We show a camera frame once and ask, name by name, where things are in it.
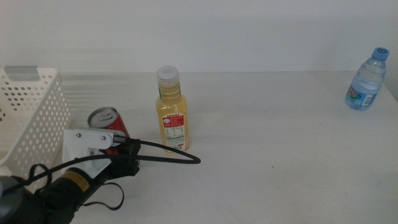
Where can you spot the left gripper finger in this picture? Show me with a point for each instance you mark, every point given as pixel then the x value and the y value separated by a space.
pixel 130 150

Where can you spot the red cola can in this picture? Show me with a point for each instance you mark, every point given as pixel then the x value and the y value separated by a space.
pixel 104 116

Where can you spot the yellow juice bottle white cap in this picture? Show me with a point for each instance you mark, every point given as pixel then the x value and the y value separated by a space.
pixel 171 112

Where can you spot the clear water bottle blue cap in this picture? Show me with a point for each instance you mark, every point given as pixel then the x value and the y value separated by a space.
pixel 367 84

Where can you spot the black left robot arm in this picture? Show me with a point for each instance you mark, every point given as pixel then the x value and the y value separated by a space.
pixel 56 193

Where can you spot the white perforated plastic basket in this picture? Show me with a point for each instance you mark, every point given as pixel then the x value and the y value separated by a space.
pixel 37 102

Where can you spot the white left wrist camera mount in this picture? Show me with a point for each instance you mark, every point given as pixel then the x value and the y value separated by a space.
pixel 84 140

